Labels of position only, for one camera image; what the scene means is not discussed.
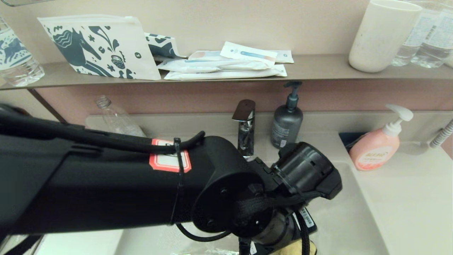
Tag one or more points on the water bottle white label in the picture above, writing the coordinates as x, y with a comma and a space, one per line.
408, 42
437, 42

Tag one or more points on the small white sachet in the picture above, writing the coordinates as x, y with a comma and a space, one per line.
285, 56

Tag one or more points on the pink pump soap bottle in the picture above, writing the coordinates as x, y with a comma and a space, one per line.
375, 148

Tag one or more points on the dark grey pump bottle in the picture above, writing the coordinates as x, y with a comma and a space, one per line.
287, 127

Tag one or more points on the water bottle blue print label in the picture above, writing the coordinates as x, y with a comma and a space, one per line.
16, 60

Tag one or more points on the white plastic cup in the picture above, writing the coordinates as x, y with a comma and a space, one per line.
380, 39

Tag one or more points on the white ceramic sink basin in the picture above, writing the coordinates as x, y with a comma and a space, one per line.
354, 212

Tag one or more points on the white container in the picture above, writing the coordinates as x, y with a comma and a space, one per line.
450, 60

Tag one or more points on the white sachet blue orange print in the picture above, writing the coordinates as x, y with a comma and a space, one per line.
247, 53

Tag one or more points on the small white blue print pouch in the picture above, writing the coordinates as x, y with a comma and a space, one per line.
162, 46

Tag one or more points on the yellow cloth black edge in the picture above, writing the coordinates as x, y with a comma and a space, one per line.
293, 249

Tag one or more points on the grey brown wall shelf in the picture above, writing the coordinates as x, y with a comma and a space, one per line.
318, 69

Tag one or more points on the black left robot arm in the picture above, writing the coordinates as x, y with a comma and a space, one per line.
88, 184

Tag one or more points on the empty clear plastic bottle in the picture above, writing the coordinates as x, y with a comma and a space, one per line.
116, 118

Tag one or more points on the white flat sachet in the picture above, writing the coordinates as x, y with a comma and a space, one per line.
205, 55

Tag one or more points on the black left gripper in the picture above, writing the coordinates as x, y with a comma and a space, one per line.
279, 230

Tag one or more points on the chrome single lever faucet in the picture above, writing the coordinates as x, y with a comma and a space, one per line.
246, 141

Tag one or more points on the white pouch blue horse print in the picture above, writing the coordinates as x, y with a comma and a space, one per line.
106, 46

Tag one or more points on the long white sachet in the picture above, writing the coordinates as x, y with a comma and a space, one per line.
226, 75
212, 66

